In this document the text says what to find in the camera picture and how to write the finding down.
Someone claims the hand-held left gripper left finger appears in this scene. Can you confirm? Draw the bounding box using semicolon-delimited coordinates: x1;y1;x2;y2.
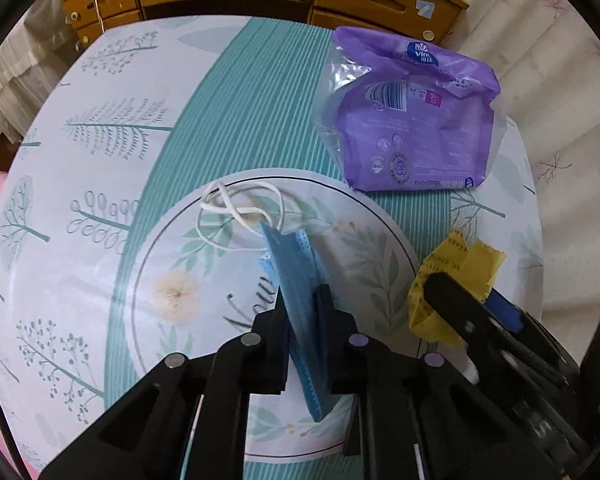
39;287;288;480

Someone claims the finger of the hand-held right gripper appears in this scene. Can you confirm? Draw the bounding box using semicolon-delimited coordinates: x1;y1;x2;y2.
422;272;512;387
484;296;577;378

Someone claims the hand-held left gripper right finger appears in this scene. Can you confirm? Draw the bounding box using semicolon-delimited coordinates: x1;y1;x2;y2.
315;284;547;480

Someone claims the yellow paper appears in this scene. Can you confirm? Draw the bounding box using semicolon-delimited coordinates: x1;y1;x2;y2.
407;229;508;349

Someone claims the blue face mask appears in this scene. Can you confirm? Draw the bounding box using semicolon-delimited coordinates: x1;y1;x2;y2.
197;182;331;424

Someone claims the purple plastic package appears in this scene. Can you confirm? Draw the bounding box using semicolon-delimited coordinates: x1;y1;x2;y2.
312;25;502;194

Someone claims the white leaf pattern curtain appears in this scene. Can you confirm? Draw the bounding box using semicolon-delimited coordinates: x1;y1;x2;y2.
439;0;600;361

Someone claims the lace covered furniture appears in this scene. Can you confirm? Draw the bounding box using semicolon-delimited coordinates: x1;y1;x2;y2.
0;0;82;142

